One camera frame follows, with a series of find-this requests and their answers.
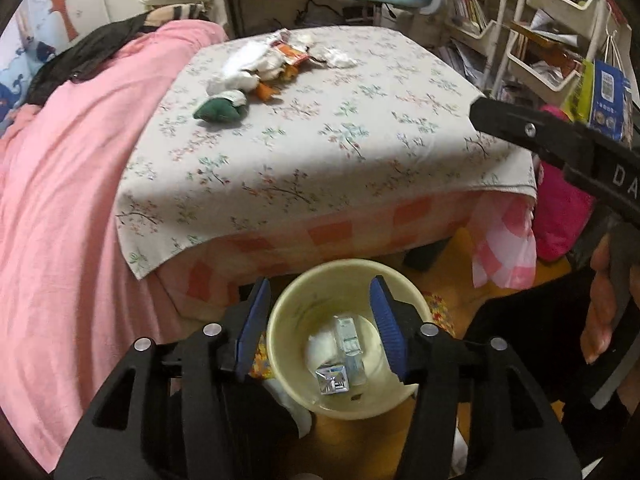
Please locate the small white tissue wad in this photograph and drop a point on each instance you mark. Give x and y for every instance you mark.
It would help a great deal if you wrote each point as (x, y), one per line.
(320, 347)

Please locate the striped pillow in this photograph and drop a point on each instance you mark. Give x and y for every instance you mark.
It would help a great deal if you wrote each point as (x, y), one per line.
(177, 11)

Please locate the person's right hand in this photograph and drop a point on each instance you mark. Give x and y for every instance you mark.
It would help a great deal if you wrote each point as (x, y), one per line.
(600, 305)

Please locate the whale print curtain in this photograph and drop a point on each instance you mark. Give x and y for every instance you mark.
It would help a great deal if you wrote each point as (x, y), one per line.
(15, 75)

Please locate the orange snack wrapper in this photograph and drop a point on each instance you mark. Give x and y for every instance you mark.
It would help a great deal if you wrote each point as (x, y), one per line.
(294, 55)

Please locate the white bookshelf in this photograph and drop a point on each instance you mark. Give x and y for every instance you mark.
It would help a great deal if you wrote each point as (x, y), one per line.
(480, 35)

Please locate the white storage rack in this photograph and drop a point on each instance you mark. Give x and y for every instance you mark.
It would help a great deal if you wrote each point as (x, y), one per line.
(545, 77)

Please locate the large white tissue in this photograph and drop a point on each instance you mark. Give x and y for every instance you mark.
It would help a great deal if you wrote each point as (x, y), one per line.
(247, 55)

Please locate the silver square foil packet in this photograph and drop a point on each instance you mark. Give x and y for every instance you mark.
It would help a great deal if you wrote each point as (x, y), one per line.
(332, 381)

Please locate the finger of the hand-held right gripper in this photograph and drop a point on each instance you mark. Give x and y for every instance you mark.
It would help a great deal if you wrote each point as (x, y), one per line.
(525, 130)

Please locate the short orange peel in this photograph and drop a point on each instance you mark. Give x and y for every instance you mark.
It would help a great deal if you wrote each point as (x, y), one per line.
(287, 74)

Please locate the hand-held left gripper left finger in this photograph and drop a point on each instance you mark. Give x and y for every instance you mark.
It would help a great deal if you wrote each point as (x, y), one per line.
(254, 322)

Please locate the pale yellow plastic bin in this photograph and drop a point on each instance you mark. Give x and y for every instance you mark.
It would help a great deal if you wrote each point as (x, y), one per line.
(300, 305)

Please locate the small red white wrapper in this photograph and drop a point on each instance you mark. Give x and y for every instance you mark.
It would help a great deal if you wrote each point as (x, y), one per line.
(277, 37)

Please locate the green crumpled packet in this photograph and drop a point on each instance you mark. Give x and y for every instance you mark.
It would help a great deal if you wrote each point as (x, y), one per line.
(215, 111)

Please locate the floral tablecloth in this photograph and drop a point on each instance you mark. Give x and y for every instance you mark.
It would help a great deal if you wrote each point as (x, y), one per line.
(325, 160)

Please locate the person's dark clothing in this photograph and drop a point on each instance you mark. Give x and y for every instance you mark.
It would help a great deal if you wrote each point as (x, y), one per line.
(525, 335)

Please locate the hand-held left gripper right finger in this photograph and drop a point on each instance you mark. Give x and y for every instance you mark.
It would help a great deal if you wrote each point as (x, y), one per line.
(386, 322)

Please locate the pink checked cloth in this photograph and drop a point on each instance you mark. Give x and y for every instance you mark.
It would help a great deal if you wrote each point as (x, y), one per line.
(350, 232)

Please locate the blue paper bag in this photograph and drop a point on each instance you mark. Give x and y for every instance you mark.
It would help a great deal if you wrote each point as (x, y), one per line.
(607, 97)

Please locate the long orange peel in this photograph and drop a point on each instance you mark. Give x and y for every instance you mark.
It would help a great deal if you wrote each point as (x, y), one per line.
(265, 91)

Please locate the row of books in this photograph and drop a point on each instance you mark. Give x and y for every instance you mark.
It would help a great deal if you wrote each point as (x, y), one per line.
(467, 5)

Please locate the pink bag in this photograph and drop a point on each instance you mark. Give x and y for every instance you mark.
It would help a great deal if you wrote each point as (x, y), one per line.
(560, 210)

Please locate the black garment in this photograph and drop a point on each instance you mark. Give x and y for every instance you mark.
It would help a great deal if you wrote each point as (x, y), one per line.
(75, 60)

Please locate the pink blanket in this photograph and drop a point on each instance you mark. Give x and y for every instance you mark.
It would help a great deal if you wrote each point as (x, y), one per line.
(75, 210)

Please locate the yellow green packet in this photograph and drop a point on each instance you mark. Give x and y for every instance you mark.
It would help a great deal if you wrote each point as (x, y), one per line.
(580, 95)

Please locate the clear plastic packaging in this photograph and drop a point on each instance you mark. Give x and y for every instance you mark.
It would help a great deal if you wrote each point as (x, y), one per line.
(350, 355)

